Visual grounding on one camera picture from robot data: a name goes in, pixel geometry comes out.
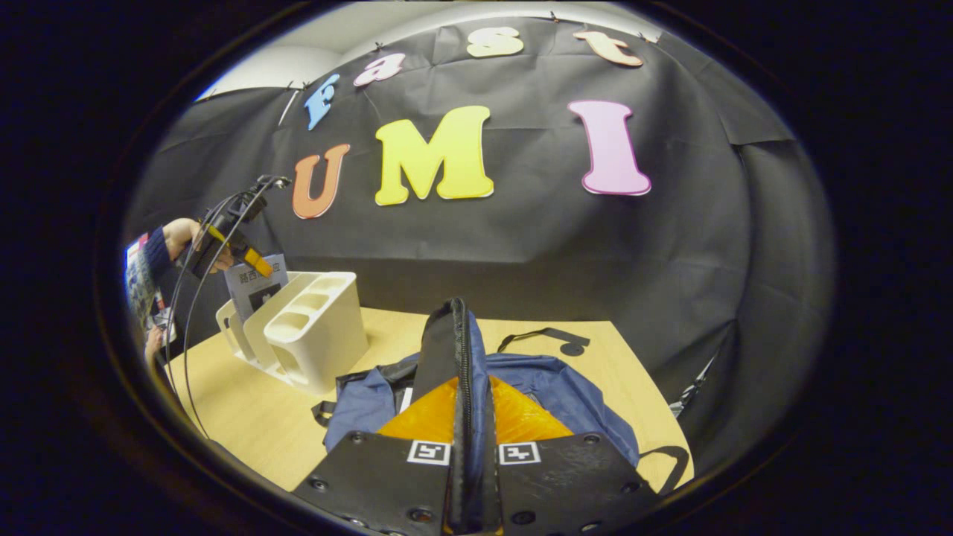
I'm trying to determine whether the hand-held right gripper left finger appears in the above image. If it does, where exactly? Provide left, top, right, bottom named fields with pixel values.
left=292, top=374, right=457, bottom=536

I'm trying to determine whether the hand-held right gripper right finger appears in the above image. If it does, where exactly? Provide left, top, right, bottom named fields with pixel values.
left=488, top=374, right=663, bottom=536

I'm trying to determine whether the grey-blue book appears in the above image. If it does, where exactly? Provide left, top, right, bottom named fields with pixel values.
left=224, top=254, right=290, bottom=323

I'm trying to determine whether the blue schoolbag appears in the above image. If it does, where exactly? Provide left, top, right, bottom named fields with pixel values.
left=311, top=298, right=692, bottom=535

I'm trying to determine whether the white bookshelf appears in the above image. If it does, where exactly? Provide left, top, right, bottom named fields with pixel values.
left=215, top=271, right=369, bottom=396

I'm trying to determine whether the black backdrop cloth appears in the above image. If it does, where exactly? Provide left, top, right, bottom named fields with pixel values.
left=127, top=15, right=836, bottom=477

